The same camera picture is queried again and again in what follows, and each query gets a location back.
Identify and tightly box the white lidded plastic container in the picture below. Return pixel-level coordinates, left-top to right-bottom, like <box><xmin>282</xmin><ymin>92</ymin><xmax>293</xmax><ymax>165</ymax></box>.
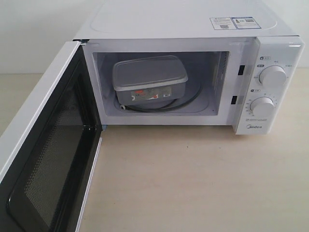
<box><xmin>112</xmin><ymin>56</ymin><xmax>188</xmax><ymax>106</ymax></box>

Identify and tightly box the white microwave door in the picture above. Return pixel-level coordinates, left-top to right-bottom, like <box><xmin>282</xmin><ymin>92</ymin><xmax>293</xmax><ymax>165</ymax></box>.
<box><xmin>0</xmin><ymin>41</ymin><xmax>102</xmax><ymax>232</ymax></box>

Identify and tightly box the white Midea microwave body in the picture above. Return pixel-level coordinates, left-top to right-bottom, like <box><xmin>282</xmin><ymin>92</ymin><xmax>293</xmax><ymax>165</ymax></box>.
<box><xmin>74</xmin><ymin>0</ymin><xmax>304</xmax><ymax>135</ymax></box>

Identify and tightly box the glass turntable plate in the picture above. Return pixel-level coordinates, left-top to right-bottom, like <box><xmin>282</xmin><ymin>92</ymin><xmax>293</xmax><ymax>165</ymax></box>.
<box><xmin>120</xmin><ymin>85</ymin><xmax>203</xmax><ymax>113</ymax></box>

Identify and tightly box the lower white timer knob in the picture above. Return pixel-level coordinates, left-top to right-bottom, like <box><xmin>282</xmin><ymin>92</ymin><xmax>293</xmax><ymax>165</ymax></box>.
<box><xmin>250</xmin><ymin>97</ymin><xmax>275</xmax><ymax>117</ymax></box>

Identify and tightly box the upper white power knob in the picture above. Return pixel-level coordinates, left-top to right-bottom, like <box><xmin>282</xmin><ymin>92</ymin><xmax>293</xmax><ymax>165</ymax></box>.
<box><xmin>259</xmin><ymin>65</ymin><xmax>287</xmax><ymax>87</ymax></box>

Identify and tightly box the blue white label sticker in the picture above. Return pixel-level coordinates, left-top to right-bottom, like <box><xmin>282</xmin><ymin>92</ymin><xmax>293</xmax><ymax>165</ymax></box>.
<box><xmin>210</xmin><ymin>16</ymin><xmax>261</xmax><ymax>30</ymax></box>

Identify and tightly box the dark turntable roller ring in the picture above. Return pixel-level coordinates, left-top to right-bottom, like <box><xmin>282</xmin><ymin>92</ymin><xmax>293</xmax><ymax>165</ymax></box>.
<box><xmin>118</xmin><ymin>83</ymin><xmax>203</xmax><ymax>113</ymax></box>

